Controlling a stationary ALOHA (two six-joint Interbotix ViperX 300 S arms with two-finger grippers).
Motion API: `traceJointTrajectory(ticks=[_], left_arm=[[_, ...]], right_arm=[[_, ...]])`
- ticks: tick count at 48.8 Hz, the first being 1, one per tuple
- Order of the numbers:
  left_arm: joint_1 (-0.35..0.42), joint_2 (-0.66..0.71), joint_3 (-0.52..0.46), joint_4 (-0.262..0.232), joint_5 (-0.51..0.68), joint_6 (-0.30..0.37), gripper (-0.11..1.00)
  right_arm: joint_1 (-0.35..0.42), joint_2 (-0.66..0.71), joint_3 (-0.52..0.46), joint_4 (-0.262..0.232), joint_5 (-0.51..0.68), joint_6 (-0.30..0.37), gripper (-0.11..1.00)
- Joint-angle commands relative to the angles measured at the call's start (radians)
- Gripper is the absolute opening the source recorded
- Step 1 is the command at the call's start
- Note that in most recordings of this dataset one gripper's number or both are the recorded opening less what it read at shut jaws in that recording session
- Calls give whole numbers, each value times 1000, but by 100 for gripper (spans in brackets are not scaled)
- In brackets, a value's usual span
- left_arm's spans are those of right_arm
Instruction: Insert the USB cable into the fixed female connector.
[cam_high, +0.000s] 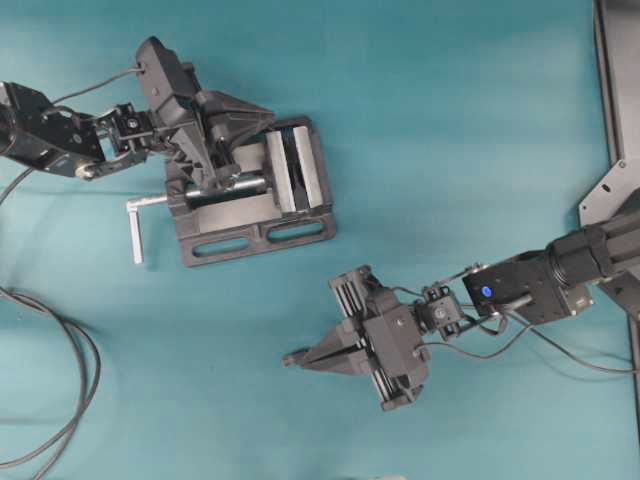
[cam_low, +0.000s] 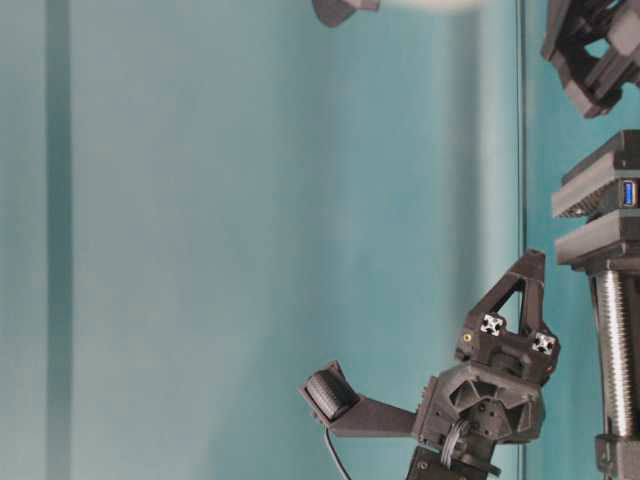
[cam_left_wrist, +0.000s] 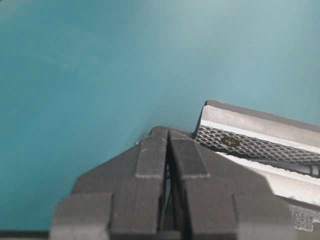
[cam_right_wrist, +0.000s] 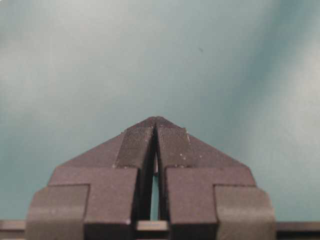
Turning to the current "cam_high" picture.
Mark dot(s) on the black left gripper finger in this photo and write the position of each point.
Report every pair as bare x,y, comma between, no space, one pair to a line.
248,119
219,167

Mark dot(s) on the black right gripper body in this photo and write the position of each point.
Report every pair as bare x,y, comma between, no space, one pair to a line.
379,337

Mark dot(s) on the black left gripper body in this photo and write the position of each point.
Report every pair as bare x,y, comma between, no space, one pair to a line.
170,93

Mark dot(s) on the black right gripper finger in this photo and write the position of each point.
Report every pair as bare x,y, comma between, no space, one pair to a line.
343,343
354,363

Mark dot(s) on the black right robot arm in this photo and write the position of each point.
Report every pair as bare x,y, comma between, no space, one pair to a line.
540,285

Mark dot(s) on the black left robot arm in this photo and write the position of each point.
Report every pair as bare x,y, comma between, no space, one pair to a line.
50,137

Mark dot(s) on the black bench vise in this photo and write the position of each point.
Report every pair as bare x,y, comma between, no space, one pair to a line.
281,199

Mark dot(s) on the silver vise crank handle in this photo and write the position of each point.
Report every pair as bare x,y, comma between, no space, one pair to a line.
133,206

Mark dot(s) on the black metal base frame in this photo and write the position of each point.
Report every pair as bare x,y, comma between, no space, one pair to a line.
609,213

